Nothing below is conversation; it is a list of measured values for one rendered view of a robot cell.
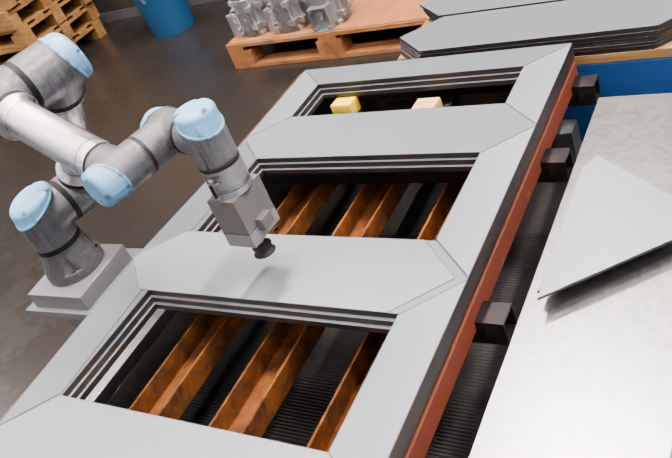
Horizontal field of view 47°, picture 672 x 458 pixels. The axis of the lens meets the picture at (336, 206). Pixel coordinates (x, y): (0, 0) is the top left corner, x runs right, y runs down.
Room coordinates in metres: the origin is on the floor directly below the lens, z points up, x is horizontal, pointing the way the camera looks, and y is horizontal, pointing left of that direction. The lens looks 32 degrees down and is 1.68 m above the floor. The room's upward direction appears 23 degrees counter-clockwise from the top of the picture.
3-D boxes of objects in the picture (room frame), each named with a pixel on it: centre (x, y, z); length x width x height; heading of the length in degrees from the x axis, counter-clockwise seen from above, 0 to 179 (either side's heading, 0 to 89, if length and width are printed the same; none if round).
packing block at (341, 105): (1.82, -0.12, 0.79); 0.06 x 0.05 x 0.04; 51
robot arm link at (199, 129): (1.20, 0.16, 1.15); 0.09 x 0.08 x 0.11; 35
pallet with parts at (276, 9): (4.43, -0.60, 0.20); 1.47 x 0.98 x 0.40; 54
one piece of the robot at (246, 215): (1.19, 0.15, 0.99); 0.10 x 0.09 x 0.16; 48
